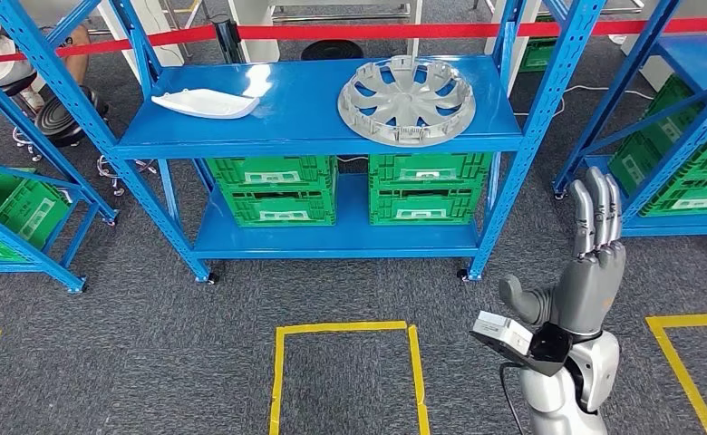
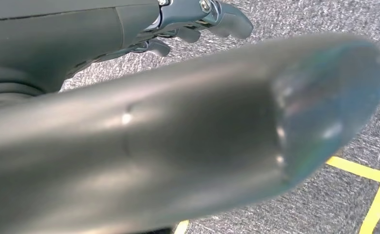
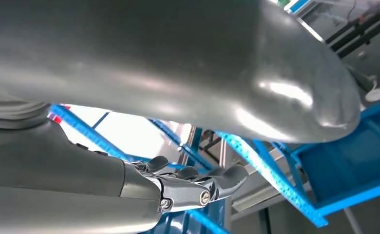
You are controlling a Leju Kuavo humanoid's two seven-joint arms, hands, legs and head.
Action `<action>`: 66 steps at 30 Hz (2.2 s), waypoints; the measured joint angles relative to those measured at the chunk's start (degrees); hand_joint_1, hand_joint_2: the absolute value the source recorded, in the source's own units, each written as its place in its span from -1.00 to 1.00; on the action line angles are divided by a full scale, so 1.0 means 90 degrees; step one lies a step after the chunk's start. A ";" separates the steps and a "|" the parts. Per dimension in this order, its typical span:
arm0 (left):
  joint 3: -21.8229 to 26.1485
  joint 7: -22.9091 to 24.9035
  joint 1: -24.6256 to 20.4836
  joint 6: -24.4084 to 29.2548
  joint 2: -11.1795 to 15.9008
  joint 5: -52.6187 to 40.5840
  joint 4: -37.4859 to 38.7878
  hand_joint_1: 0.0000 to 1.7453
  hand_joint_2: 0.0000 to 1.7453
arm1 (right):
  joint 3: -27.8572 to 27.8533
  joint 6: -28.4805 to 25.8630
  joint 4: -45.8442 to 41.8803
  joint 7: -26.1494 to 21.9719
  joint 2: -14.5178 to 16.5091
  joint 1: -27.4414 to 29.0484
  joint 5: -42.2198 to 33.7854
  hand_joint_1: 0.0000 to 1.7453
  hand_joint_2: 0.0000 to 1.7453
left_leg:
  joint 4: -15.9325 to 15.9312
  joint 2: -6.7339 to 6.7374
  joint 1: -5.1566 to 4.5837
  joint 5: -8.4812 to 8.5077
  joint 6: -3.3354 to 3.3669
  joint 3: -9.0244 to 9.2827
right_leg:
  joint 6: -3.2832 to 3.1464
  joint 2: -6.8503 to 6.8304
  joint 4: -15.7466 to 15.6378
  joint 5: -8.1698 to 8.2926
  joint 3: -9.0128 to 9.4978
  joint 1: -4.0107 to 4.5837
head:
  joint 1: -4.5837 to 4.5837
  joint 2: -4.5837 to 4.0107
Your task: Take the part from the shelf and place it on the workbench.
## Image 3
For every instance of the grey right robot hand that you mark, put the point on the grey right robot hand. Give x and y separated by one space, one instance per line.
48 177

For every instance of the blue metal shelf rack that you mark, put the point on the blue metal shelf rack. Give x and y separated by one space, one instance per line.
345 161
267 168

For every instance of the white round ceiling fixture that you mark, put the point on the white round ceiling fixture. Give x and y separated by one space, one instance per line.
376 94

